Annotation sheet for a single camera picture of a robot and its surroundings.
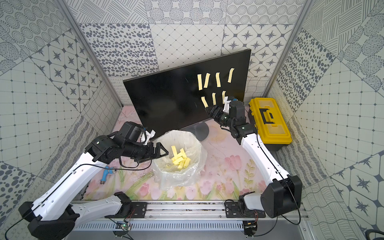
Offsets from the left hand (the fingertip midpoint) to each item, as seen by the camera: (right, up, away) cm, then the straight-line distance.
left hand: (161, 151), depth 66 cm
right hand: (+22, +18, +11) cm, 31 cm away
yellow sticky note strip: (+20, +23, +10) cm, 32 cm away
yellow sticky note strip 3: (+31, +29, +14) cm, 44 cm away
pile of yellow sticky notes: (+8, -5, +6) cm, 11 cm away
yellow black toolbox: (+61, +8, +20) cm, 65 cm away
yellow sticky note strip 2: (+25, +25, +12) cm, 38 cm away
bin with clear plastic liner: (+4, -8, -8) cm, 12 cm away
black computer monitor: (-4, +26, +25) cm, 36 cm away
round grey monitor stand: (+19, +6, +39) cm, 44 cm away
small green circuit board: (-20, -37, +5) cm, 42 cm away
